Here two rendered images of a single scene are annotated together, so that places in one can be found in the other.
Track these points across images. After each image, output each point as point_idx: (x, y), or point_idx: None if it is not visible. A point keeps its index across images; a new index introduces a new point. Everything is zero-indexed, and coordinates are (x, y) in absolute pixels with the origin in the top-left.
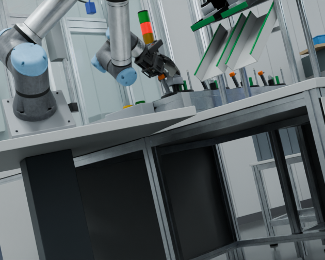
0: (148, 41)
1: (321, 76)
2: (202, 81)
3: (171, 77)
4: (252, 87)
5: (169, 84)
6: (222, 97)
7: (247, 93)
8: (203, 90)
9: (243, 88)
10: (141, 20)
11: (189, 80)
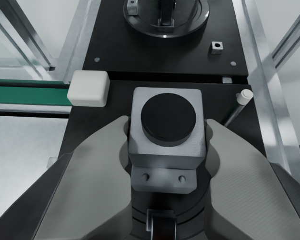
0: None
1: None
2: (171, 9)
3: (185, 186)
4: (256, 6)
5: (162, 192)
6: None
7: (282, 62)
8: (158, 28)
9: (283, 52)
10: None
11: (228, 125)
